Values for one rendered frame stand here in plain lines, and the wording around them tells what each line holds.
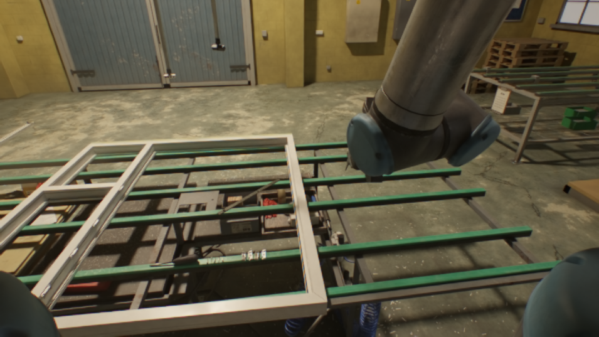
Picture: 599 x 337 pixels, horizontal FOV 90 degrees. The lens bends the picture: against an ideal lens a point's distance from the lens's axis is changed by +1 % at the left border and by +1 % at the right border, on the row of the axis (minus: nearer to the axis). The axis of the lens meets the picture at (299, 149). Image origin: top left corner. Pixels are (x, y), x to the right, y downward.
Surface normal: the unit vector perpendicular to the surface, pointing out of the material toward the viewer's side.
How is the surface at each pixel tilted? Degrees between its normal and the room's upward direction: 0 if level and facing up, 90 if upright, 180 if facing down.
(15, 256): 0
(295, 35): 90
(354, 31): 90
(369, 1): 90
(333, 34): 90
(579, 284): 5
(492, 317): 0
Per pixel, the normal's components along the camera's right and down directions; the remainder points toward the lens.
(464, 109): 0.24, -0.52
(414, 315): 0.00, -0.89
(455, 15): -0.51, 0.56
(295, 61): 0.13, 0.45
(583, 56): -0.99, 0.06
